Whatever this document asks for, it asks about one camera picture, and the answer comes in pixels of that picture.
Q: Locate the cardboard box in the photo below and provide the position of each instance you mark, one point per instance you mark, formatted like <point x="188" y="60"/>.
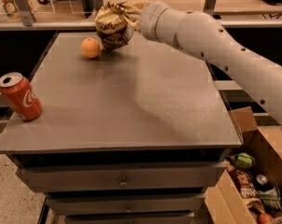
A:
<point x="264" y="144"/>

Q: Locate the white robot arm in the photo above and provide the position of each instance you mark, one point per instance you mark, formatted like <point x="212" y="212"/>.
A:
<point x="201" y="36"/>

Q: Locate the brown chip bag in box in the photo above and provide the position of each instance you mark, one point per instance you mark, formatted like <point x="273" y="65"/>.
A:
<point x="244" y="184"/>

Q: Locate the orange fruit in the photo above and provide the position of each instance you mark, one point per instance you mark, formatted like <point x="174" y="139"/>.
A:
<point x="90" y="47"/>

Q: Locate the dark can in box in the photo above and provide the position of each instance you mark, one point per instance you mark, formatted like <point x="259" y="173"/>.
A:
<point x="262" y="183"/>

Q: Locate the red apple in box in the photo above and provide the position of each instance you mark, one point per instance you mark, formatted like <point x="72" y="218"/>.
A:
<point x="264" y="218"/>

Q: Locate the green packet in box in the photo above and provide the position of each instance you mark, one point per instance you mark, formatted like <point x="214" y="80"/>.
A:
<point x="271" y="198"/>

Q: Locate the red Coca-Cola can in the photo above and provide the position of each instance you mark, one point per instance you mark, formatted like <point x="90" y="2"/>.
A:
<point x="20" y="96"/>

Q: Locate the brown Late July chip bag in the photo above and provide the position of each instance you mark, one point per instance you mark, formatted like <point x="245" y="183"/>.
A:
<point x="117" y="22"/>

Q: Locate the grey drawer cabinet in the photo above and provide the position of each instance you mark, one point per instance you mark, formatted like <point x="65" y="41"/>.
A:
<point x="135" y="136"/>

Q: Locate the green snack bag in box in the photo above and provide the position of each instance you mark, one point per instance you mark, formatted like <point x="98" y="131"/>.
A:
<point x="242" y="160"/>

